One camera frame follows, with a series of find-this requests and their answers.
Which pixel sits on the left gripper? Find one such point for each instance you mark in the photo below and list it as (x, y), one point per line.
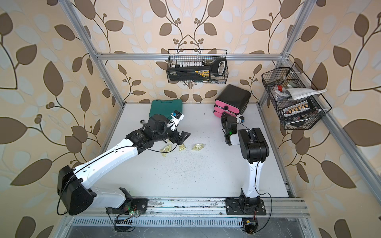
(177, 141)

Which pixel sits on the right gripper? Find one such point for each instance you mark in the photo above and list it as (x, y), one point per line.
(225, 117)

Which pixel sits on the pink top drawer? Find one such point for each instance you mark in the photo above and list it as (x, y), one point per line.
(227, 107)

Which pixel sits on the pink bottom drawer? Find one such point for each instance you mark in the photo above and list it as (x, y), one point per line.
(218, 114)

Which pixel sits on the black pink drawer cabinet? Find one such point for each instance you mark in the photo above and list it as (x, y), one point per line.
(235, 96)

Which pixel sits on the yellow cookie packet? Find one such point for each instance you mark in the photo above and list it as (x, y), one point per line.
(182, 147)
(198, 147)
(167, 149)

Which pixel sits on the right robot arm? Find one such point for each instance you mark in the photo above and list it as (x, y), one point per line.
(254, 150)

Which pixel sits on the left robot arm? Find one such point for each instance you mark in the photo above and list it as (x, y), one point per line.
(75, 184)

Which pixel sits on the green plastic tool case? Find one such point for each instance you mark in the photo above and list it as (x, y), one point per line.
(165, 107)

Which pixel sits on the black tool box in basket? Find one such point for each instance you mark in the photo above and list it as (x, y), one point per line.
(196, 73)

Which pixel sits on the white paper in basket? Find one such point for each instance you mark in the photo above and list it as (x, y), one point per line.
(301, 93)

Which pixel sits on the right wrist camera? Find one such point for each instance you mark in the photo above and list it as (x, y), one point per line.
(240, 119)

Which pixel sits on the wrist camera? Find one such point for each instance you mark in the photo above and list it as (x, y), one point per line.
(176, 117)
(240, 119)

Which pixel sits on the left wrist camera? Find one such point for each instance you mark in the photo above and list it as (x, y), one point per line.
(176, 117)

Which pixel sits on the back wire basket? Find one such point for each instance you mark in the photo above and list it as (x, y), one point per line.
(215, 58)

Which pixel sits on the wire basket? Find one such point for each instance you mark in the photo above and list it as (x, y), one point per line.
(299, 106)
(215, 58)

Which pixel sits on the right wire basket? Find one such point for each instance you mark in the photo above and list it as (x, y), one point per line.
(299, 106)

